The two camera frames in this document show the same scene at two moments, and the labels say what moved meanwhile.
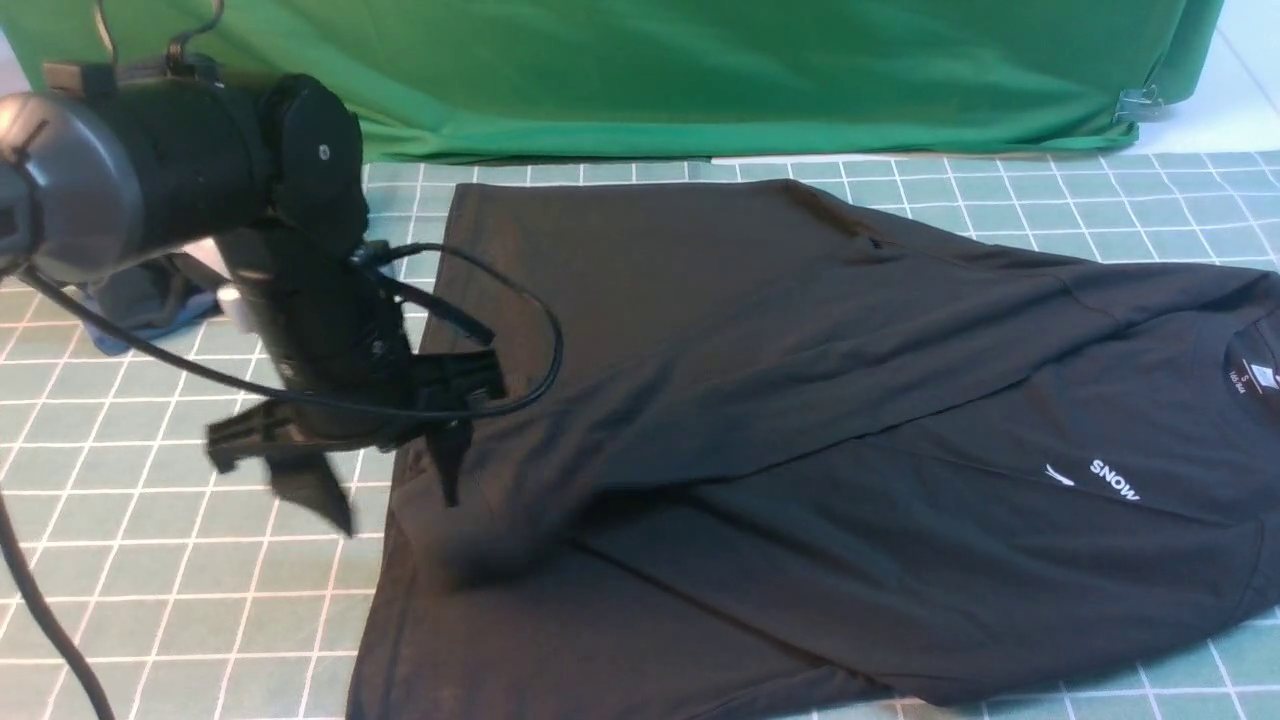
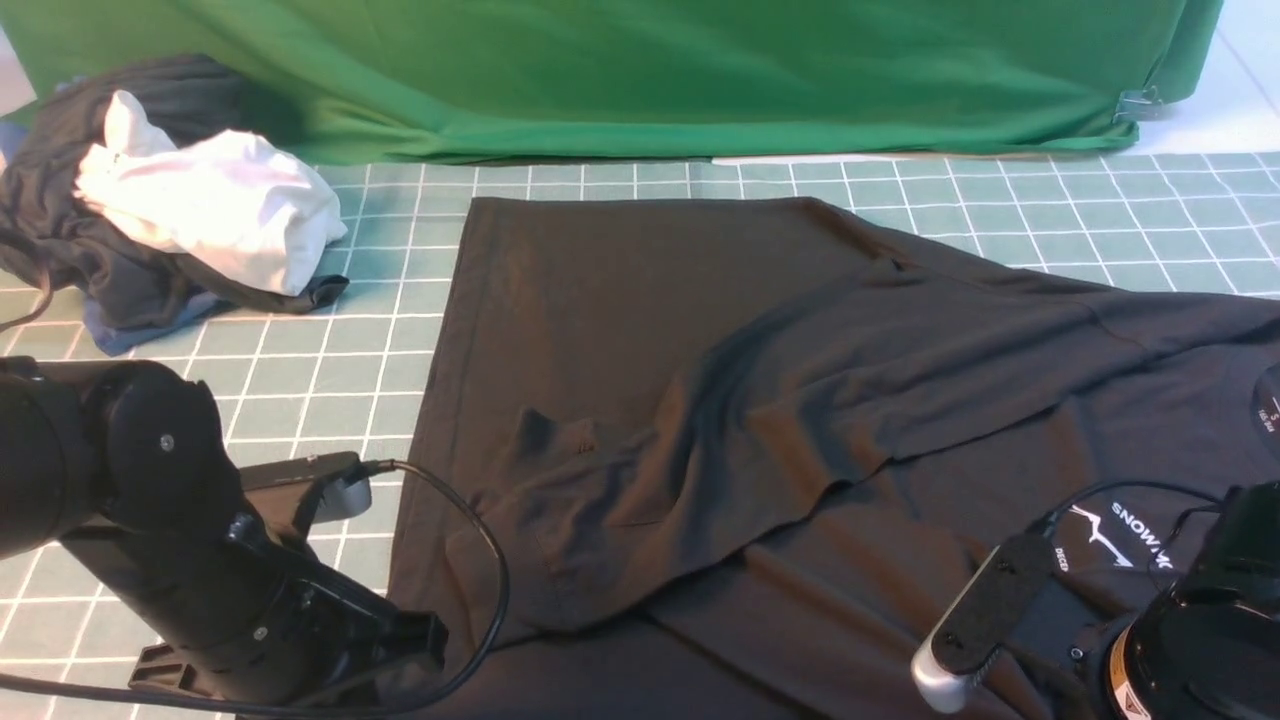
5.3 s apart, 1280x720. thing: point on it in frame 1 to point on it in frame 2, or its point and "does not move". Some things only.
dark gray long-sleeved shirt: x=768 y=455 does not move
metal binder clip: x=1135 y=106 does not move
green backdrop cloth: x=507 y=81 does not move
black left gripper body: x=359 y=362 to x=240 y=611
